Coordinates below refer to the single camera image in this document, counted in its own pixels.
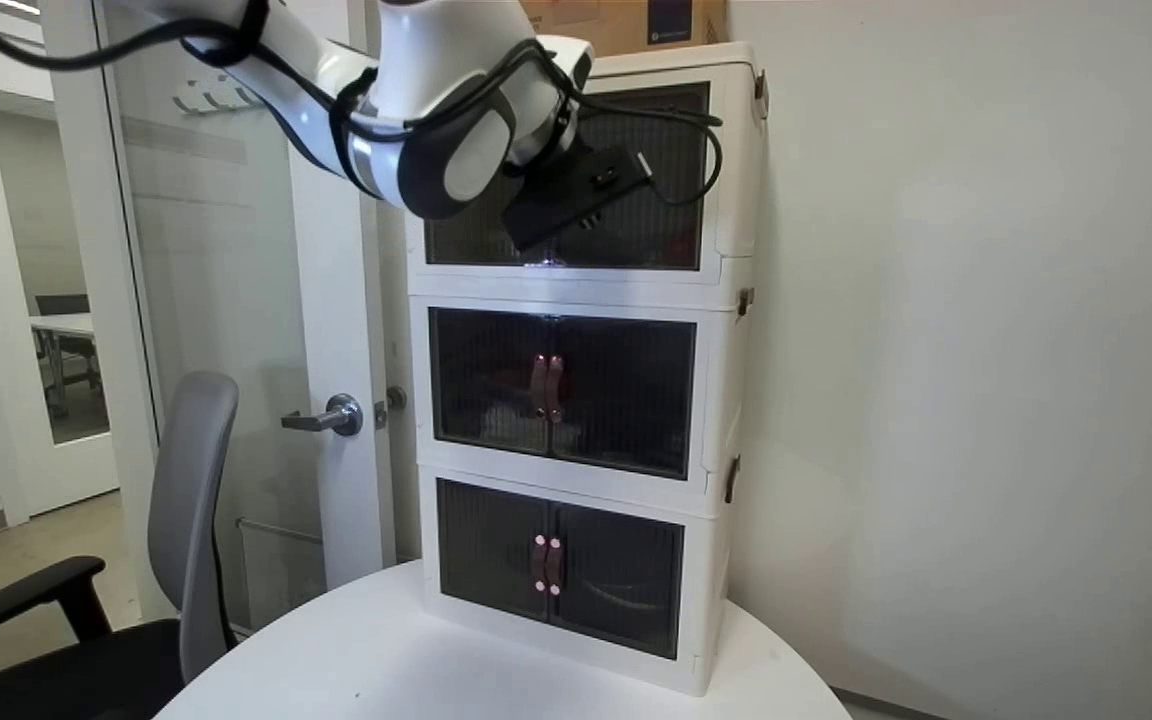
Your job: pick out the cabinet tinted doors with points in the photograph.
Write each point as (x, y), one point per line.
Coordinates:
(583, 569)
(583, 388)

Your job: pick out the grey office chair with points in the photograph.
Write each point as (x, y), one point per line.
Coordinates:
(130, 673)

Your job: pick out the wall coat hooks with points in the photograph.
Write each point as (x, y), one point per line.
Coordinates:
(212, 97)

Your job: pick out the tinted door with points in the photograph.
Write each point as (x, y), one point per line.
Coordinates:
(655, 224)
(480, 238)

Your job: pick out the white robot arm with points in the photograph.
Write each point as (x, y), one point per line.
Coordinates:
(466, 109)

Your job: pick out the white door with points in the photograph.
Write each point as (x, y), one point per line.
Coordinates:
(336, 265)

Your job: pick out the middle cabinet tinted doors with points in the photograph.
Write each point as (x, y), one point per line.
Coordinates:
(583, 388)

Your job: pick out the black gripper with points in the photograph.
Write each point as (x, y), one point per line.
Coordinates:
(571, 191)

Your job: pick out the bottom cabinet tinted doors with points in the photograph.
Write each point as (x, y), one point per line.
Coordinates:
(583, 569)

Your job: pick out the cardboard box on cabinet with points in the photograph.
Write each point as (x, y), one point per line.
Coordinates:
(631, 24)

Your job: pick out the silver door lever handle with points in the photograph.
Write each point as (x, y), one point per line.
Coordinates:
(342, 412)

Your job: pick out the white stacked cabinet frame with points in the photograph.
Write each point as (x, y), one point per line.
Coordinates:
(712, 299)

